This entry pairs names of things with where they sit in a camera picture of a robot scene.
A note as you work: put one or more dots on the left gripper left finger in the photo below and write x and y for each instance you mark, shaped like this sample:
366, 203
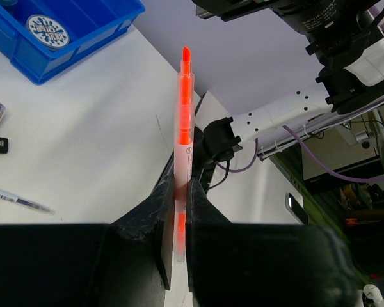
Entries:
125, 263

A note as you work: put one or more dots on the thin grey pen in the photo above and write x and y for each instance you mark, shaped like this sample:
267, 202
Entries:
6, 196

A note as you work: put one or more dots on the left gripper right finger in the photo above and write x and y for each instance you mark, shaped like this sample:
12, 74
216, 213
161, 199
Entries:
232, 264

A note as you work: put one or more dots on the blue plastic sorting bin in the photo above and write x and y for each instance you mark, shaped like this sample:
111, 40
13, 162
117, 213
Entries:
90, 24

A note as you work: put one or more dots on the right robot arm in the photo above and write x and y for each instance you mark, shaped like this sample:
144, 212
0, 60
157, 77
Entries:
347, 38

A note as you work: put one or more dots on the orange clear pen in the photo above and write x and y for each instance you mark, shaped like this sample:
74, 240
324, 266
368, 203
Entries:
184, 116

